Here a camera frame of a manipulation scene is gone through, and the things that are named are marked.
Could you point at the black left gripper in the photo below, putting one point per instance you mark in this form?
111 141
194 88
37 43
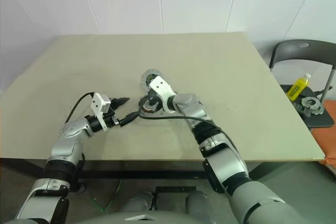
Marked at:
110 117

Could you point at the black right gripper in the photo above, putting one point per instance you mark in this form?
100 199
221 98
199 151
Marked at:
155 99

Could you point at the spoked round rotor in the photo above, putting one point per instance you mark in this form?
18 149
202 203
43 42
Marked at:
145 109

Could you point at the small clear plastic object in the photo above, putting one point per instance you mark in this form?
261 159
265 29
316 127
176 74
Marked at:
146 75

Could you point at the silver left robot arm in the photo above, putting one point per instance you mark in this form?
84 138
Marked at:
65 150

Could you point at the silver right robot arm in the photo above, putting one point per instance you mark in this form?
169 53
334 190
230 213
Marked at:
225 161

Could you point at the gray rounded shape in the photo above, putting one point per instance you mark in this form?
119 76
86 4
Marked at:
139 204

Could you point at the yellow drink bottle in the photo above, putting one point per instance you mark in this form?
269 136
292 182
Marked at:
296 87

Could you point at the gray folding chair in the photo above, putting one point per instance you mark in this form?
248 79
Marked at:
296 48

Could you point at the silver round metal part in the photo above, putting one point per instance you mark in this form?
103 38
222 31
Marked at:
312 106

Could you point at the orange bag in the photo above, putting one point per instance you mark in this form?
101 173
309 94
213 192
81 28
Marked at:
331 132

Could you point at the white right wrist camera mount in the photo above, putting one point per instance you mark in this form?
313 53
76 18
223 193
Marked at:
161 87

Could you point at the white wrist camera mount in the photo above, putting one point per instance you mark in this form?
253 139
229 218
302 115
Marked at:
100 104
161 87

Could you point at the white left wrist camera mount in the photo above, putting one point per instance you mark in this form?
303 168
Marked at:
100 104

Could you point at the black table frame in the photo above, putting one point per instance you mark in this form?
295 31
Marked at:
131 174

